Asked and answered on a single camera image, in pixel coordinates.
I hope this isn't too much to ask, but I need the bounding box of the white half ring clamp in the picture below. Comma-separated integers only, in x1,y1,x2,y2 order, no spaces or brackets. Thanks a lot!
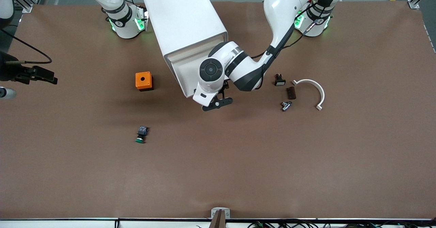
292,79,325,111

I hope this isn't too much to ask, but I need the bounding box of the green mushroom push button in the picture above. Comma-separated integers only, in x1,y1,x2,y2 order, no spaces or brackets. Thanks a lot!
135,126,149,144

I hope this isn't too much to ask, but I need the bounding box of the white drawer cabinet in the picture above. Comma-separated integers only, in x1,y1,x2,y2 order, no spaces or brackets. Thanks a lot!
143,0,228,68

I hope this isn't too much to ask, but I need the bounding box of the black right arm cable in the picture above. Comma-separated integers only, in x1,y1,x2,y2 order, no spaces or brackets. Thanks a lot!
0,28,52,64

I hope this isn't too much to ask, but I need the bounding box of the metal table edge bracket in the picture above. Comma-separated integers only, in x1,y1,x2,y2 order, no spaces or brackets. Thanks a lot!
211,208,231,228

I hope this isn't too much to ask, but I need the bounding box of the orange button enclosure box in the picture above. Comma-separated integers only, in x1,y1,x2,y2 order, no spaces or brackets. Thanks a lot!
135,71,154,92

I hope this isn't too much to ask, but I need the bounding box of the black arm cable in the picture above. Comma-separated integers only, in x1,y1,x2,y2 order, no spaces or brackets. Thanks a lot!
0,28,52,64
250,2,329,60

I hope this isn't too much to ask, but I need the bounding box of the white pull-out drawer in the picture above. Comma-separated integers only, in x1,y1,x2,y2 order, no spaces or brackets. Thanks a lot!
164,41,225,98

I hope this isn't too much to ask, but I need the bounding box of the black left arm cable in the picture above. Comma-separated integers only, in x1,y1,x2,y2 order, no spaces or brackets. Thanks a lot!
250,2,329,60

